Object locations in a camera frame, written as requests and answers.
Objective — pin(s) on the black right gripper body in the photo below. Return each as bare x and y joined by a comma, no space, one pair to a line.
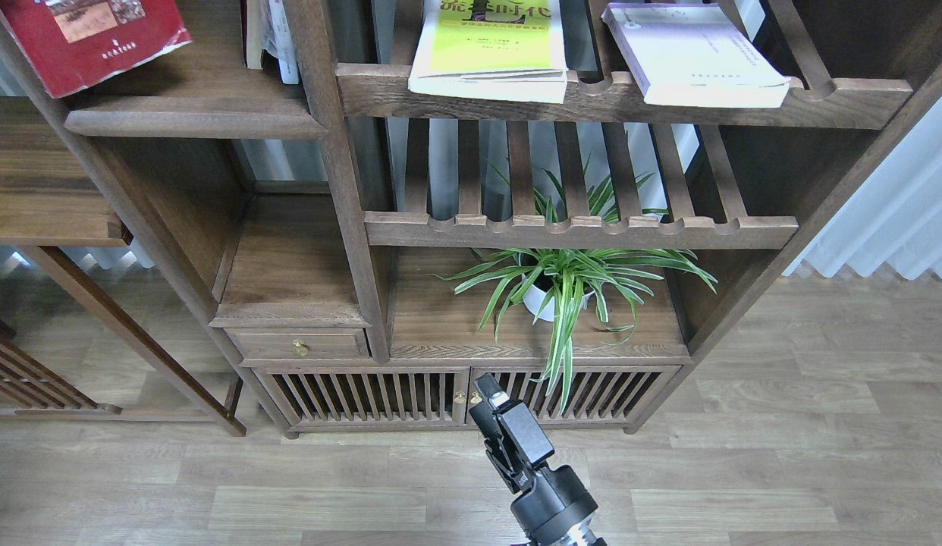
554,507

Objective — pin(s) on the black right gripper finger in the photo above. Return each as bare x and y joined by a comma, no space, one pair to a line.
518,424
501,451

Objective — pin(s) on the white lavender paperback book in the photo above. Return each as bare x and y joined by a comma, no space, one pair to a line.
691,55

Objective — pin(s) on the red paperback book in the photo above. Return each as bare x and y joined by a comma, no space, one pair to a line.
73,45

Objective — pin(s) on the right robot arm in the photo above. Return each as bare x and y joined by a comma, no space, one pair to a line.
552,505

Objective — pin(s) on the upright books on shelf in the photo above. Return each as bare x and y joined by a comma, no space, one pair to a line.
265,29

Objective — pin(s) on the spider plant in white pot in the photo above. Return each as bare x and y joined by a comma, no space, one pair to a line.
570,276

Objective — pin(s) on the brass drawer knob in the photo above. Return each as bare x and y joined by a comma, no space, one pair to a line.
300,348

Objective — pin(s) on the large dark wooden bookshelf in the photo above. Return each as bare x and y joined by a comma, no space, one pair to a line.
308,214

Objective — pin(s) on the yellow-green paperback book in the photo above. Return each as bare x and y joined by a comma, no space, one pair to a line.
496,50

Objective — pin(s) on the white curtain right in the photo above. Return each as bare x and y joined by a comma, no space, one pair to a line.
894,219

